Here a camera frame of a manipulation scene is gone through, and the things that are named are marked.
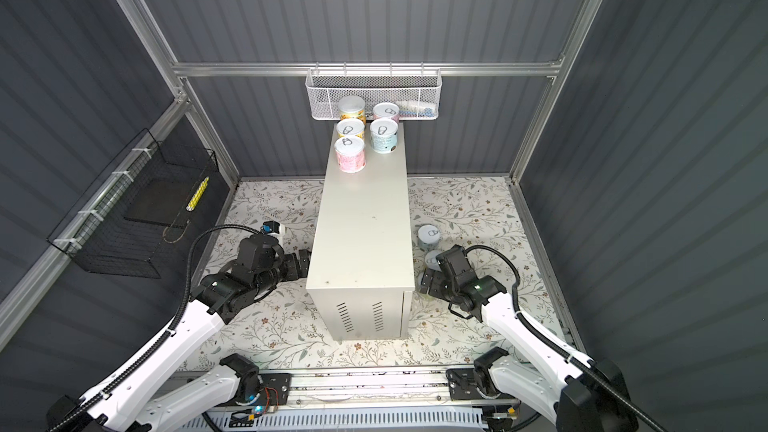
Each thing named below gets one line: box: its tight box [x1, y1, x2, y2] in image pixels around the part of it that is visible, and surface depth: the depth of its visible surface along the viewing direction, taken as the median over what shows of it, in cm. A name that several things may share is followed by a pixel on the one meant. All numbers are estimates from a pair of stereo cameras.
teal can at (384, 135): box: [370, 118, 399, 154], surface depth 78 cm
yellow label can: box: [336, 118, 365, 138], surface depth 79 cm
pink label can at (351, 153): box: [334, 135, 366, 173], surface depth 74 cm
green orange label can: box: [338, 95, 367, 125], surface depth 81 cm
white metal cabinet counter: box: [306, 123, 415, 341], surface depth 67 cm
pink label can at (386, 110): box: [372, 102, 400, 122], surface depth 83 cm
